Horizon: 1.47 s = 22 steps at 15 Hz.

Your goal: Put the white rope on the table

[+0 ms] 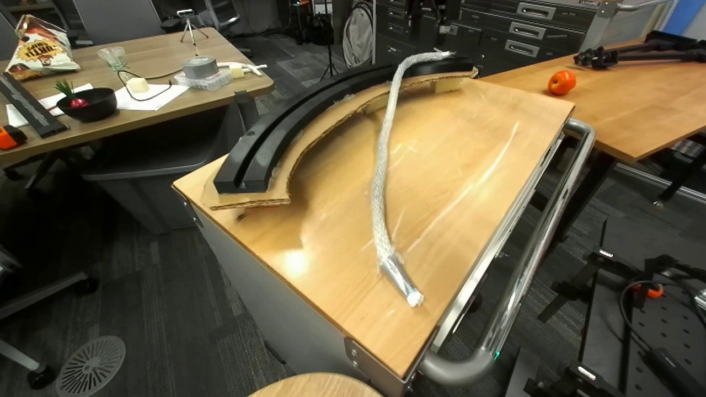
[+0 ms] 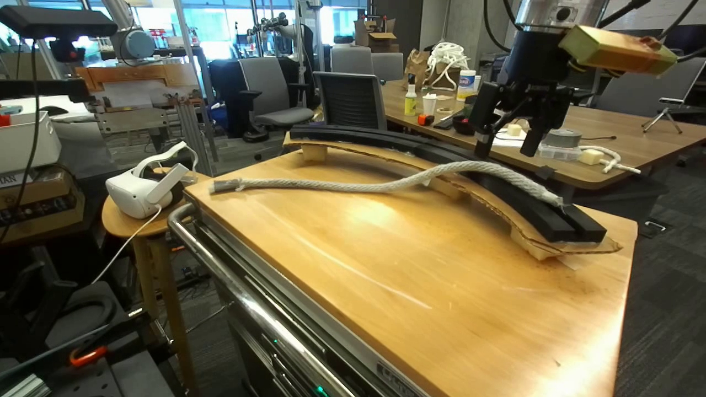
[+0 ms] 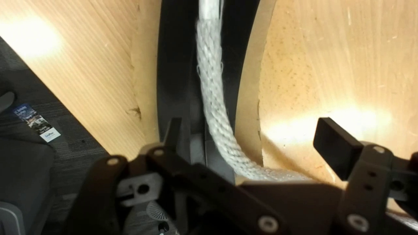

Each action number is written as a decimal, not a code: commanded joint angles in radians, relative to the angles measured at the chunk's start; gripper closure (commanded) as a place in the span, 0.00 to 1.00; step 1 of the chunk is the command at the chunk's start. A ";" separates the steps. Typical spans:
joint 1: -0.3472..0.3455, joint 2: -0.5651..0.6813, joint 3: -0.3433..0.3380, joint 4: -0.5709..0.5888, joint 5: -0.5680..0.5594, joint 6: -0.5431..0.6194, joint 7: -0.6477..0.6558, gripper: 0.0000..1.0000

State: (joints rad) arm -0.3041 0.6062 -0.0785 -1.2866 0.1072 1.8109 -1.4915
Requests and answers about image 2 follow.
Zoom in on white VR headset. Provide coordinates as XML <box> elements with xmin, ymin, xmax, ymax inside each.
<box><xmin>103</xmin><ymin>140</ymin><xmax>204</xmax><ymax>220</ymax></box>

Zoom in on long wooden table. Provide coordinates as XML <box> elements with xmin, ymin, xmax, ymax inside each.
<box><xmin>381</xmin><ymin>76</ymin><xmax>706</xmax><ymax>195</ymax></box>

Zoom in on grey chair backrest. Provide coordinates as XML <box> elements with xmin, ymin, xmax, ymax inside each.
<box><xmin>329</xmin><ymin>44</ymin><xmax>375</xmax><ymax>76</ymax></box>

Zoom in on grey round camera housing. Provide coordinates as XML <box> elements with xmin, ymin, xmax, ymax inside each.
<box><xmin>113</xmin><ymin>26</ymin><xmax>159</xmax><ymax>61</ymax></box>

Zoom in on grey tape roll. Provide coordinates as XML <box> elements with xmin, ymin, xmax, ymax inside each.
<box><xmin>547</xmin><ymin>129</ymin><xmax>582</xmax><ymax>150</ymax></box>

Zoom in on coiled white rope bundle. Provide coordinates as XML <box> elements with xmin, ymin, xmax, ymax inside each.
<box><xmin>426</xmin><ymin>39</ymin><xmax>473</xmax><ymax>91</ymax></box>

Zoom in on chrome cart handle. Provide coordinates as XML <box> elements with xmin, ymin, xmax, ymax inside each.
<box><xmin>166</xmin><ymin>201</ymin><xmax>356</xmax><ymax>397</ymax></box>

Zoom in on orange clamp handle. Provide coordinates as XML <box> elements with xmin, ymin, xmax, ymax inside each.
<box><xmin>68</xmin><ymin>344</ymin><xmax>109</xmax><ymax>370</ymax></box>

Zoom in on black mesh office chair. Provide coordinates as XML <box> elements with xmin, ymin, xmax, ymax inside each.
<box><xmin>313</xmin><ymin>71</ymin><xmax>389</xmax><ymax>132</ymax></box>

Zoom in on grey folding chair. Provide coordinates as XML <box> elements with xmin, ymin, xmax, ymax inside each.
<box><xmin>640</xmin><ymin>55</ymin><xmax>706</xmax><ymax>137</ymax></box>

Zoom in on white power strip cable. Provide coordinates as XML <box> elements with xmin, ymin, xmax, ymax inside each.
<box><xmin>599</xmin><ymin>143</ymin><xmax>642</xmax><ymax>177</ymax></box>

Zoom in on cluttered wooden workbench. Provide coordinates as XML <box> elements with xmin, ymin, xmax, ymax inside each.
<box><xmin>74</xmin><ymin>58</ymin><xmax>204</xmax><ymax>137</ymax></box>

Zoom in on curved wooden cardboard base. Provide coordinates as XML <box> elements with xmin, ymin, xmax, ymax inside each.
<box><xmin>283</xmin><ymin>131</ymin><xmax>624</xmax><ymax>263</ymax></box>

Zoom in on black hanging cable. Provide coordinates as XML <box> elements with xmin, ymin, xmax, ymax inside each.
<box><xmin>0</xmin><ymin>39</ymin><xmax>41</xmax><ymax>245</ymax></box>

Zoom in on white box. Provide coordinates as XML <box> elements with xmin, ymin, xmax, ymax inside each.
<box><xmin>0</xmin><ymin>108</ymin><xmax>65</xmax><ymax>177</ymax></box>

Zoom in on white labelled bottle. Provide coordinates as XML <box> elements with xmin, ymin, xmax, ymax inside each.
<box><xmin>456</xmin><ymin>66</ymin><xmax>481</xmax><ymax>104</ymax></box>

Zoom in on black flat panel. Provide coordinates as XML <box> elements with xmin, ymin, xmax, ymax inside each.
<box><xmin>0</xmin><ymin>5</ymin><xmax>120</xmax><ymax>39</ymax></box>

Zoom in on black curved track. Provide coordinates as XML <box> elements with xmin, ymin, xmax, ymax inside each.
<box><xmin>288</xmin><ymin>120</ymin><xmax>612</xmax><ymax>245</ymax></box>

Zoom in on round wooden stool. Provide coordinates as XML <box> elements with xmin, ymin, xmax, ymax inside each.
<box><xmin>99</xmin><ymin>169</ymin><xmax>216</xmax><ymax>397</ymax></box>

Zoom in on grey padded office chair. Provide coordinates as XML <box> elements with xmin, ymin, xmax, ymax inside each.
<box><xmin>237</xmin><ymin>55</ymin><xmax>318</xmax><ymax>140</ymax></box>

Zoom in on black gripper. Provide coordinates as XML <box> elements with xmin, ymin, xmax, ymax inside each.
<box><xmin>468</xmin><ymin>29</ymin><xmax>582</xmax><ymax>162</ymax></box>

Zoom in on metal cart frame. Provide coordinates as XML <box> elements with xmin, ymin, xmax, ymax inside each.
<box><xmin>185</xmin><ymin>212</ymin><xmax>438</xmax><ymax>397</ymax></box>

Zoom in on white braided rope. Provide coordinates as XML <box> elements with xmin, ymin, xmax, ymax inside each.
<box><xmin>207</xmin><ymin>159</ymin><xmax>568</xmax><ymax>209</ymax></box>

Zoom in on small white jar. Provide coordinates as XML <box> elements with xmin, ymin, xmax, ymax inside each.
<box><xmin>421</xmin><ymin>91</ymin><xmax>441</xmax><ymax>120</ymax></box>

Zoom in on thin white headset cable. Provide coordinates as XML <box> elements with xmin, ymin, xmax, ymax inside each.
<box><xmin>87</xmin><ymin>206</ymin><xmax>166</xmax><ymax>292</ymax></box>

